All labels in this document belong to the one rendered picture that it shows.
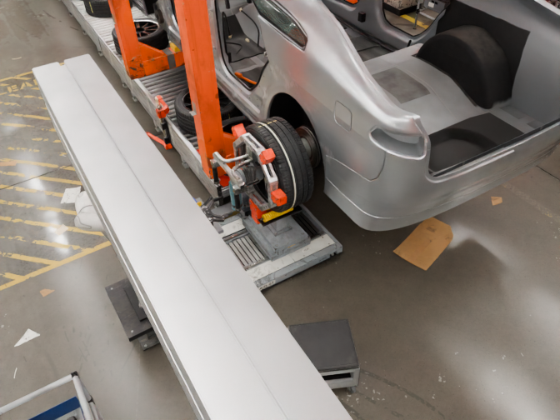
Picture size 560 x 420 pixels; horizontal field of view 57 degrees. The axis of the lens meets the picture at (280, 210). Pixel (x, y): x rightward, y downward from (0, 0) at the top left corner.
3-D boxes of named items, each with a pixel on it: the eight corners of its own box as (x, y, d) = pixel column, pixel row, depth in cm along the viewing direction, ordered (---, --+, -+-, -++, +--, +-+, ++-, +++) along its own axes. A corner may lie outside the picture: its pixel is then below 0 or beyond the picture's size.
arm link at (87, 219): (111, 219, 303) (106, 205, 312) (78, 218, 293) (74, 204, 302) (107, 237, 309) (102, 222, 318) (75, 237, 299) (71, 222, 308)
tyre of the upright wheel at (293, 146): (278, 190, 419) (322, 212, 363) (252, 200, 410) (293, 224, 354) (259, 111, 392) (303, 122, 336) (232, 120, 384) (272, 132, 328)
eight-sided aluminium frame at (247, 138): (280, 221, 370) (277, 160, 333) (272, 224, 367) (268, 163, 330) (244, 180, 404) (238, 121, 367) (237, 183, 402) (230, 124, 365)
